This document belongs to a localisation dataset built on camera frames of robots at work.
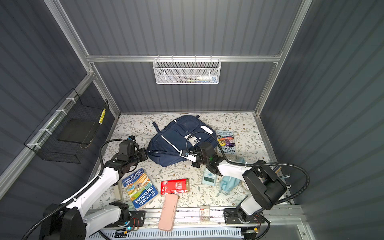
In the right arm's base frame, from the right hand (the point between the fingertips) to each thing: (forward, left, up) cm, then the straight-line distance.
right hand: (189, 153), depth 87 cm
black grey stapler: (-20, +38, -6) cm, 43 cm away
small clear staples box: (-30, -8, -7) cm, 32 cm away
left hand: (0, +25, +3) cm, 25 cm away
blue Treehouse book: (-18, +27, -6) cm, 32 cm away
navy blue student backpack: (+18, +4, -4) cm, 19 cm away
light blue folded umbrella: (-17, -21, -3) cm, 27 cm away
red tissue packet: (-16, +8, -8) cm, 20 cm away
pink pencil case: (-32, +10, -7) cm, 34 cm away
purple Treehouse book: (+16, -25, -7) cm, 30 cm away
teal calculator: (-11, -12, -9) cm, 18 cm away
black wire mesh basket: (0, +59, +21) cm, 63 cm away
